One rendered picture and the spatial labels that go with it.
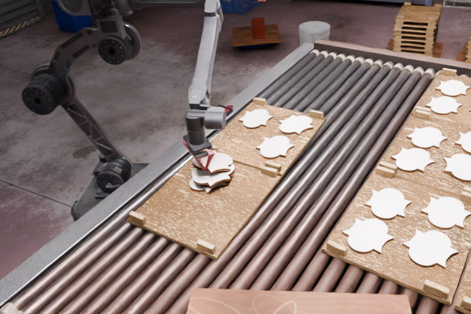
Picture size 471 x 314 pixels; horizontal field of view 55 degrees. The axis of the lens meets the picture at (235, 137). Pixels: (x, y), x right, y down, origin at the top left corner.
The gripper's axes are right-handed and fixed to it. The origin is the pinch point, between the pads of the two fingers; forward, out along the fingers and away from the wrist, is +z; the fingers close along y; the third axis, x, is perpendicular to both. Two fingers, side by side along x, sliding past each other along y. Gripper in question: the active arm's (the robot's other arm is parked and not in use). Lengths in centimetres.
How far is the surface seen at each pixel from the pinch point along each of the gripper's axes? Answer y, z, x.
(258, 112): 27.7, 7.9, -38.5
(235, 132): 21.3, 9.0, -24.1
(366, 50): 49, 8, -115
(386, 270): -62, 7, -27
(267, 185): -14.3, 8.1, -17.8
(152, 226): -11.8, 8.4, 22.8
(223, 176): -6.9, 3.9, -5.0
